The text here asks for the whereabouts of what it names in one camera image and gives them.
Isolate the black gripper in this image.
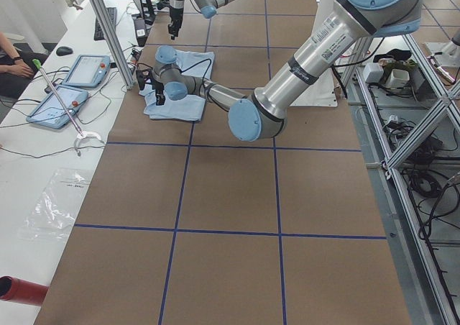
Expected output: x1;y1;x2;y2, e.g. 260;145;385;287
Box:
151;79;165;106
168;5;183;40

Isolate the light blue button shirt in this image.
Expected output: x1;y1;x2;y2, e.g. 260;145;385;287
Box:
139;50;215;122

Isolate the black keyboard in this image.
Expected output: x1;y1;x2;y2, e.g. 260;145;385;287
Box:
93;6;119;41

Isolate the far blue teach pendant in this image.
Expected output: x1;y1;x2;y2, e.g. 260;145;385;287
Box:
62;55;111;88

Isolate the blue teach pendant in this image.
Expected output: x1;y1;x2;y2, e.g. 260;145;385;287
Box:
62;55;111;88
26;85;88;129

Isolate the silver reacher grabber tool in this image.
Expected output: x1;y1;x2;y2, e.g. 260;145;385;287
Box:
32;59;105;157

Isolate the black computer mouse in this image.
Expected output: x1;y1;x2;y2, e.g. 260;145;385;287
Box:
55;46;73;56

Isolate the near blue teach pendant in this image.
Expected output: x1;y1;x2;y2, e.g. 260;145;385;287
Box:
26;85;88;129

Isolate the seated person dark shirt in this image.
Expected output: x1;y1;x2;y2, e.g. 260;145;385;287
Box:
0;32;47;99

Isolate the clear plastic bag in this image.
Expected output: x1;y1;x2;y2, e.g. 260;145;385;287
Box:
18;168;94;242

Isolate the red cylinder tube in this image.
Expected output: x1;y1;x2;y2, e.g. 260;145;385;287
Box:
1;276;48;306

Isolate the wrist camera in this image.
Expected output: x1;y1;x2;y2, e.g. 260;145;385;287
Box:
157;0;170;10
136;69;153;91

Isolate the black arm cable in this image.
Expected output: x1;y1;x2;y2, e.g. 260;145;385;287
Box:
138;57;213;88

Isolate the aluminium frame post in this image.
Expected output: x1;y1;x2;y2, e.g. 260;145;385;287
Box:
89;0;134;90

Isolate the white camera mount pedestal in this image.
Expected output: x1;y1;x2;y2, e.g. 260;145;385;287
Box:
291;0;337;107

